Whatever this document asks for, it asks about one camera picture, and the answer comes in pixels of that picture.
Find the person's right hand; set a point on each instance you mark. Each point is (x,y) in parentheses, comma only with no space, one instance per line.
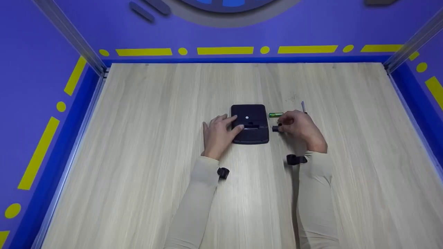
(306,128)

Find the person's left hand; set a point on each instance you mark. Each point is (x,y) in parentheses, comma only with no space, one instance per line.
(216,137)

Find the person's left index finger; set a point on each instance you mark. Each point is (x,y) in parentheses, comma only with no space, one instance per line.
(231,119)

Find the person's right thumb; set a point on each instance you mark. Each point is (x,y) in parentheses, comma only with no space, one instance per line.
(286,128)

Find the person's left little finger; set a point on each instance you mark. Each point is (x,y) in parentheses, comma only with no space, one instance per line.
(205,128)

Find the person's left fingers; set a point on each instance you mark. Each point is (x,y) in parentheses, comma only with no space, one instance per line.
(218,119)

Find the person's left thumb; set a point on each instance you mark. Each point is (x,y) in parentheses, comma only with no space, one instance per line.
(237,131)

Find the person's right fingers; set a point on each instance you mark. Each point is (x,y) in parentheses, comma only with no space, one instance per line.
(286,116)

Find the black calculator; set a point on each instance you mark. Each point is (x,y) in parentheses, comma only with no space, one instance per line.
(254,136)

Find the green battery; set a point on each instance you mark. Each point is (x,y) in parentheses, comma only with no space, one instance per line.
(275,115)

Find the thin grey screwdriver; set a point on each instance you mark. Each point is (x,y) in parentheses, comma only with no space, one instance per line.
(303,106)

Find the black wrist band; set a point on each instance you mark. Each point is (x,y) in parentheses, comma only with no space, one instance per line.
(223,173)
(295,159)

